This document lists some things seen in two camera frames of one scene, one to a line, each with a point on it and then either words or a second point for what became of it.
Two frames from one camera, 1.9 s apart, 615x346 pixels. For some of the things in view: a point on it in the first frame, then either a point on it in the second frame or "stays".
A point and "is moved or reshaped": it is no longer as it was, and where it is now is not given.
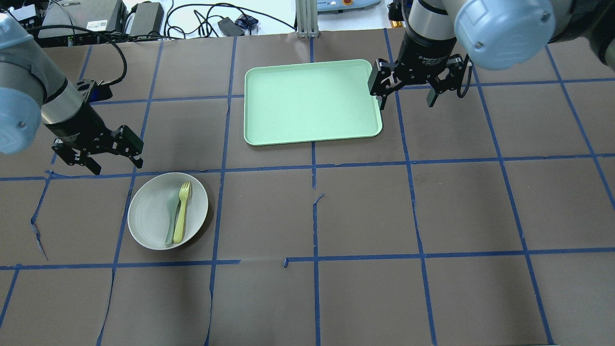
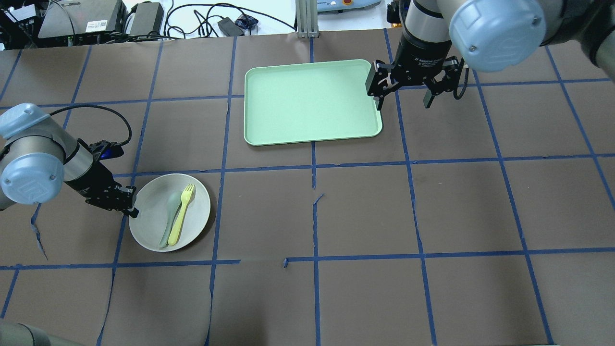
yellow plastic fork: x=183 y=192 is moved or reshaped
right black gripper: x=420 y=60 stays
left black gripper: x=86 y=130 → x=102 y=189
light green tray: x=301 y=103 stays
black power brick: x=148 y=19 stays
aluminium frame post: x=307 y=21 stays
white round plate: x=148 y=217 is moved or reshaped
